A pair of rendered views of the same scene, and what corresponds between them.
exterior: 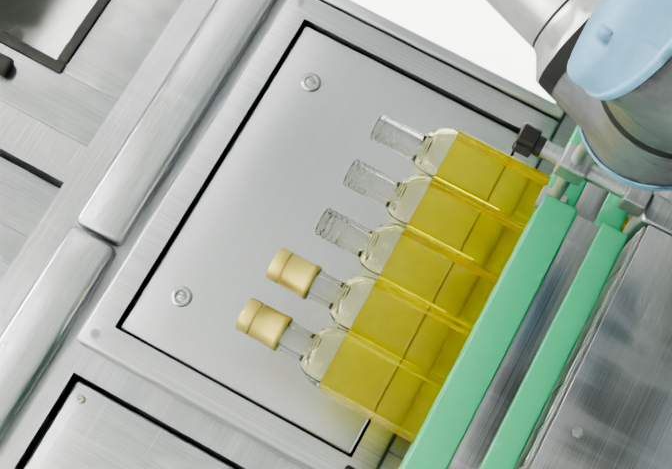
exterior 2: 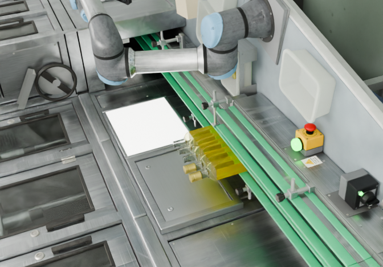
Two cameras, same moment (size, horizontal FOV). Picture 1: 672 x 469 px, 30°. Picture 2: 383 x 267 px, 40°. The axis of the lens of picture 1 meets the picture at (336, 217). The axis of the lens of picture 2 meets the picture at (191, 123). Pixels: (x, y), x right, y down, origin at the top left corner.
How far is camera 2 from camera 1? 1.40 m
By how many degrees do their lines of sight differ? 44
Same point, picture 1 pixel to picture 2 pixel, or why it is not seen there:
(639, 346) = (254, 109)
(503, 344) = (236, 126)
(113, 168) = (129, 205)
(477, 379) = (240, 131)
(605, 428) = (264, 119)
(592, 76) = (216, 36)
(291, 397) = (211, 203)
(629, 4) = (212, 21)
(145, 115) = (124, 194)
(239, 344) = (191, 205)
